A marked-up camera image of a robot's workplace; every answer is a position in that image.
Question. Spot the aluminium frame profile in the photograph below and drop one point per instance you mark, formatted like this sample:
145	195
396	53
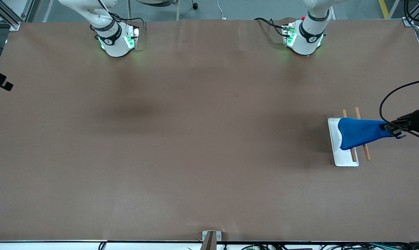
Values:
8	15
408	21

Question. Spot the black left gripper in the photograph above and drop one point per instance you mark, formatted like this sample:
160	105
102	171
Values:
418	121

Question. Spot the brown paper table cover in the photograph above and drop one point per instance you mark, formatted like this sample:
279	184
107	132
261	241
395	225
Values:
209	156

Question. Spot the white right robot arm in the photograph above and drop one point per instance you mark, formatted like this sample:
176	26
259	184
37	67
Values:
114	43

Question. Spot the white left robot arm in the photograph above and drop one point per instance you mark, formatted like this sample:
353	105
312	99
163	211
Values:
310	38

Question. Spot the office chair base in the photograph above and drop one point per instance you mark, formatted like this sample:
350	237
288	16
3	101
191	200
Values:
153	2

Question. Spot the grey metal bracket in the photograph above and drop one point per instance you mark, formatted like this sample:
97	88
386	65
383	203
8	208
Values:
211	239

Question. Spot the blue microfibre towel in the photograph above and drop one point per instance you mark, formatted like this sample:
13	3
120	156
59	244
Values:
358	133

